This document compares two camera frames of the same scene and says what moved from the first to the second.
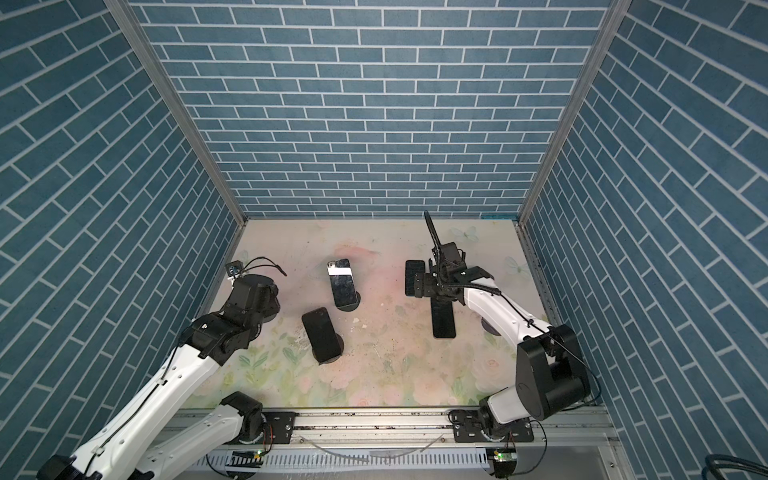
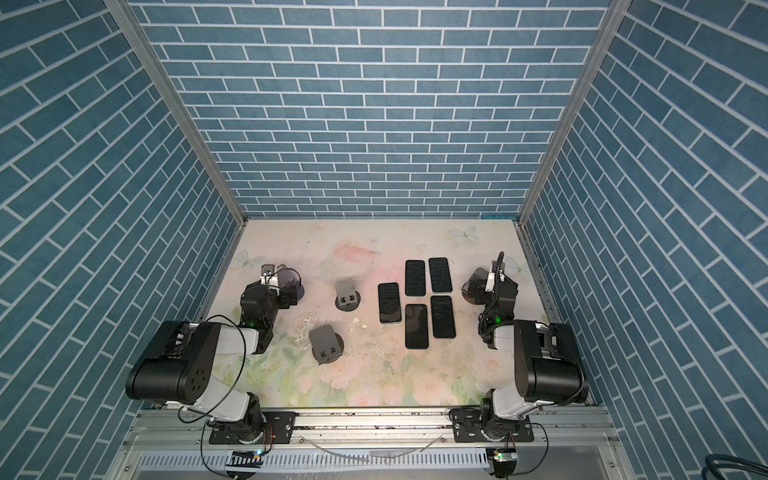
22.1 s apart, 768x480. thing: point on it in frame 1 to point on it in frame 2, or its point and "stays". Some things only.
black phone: [341, 274] to [390, 308]
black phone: [322, 335] to [416, 326]
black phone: [412, 267] stays
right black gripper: [427, 287] to [515, 286]
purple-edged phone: [443, 318] stays
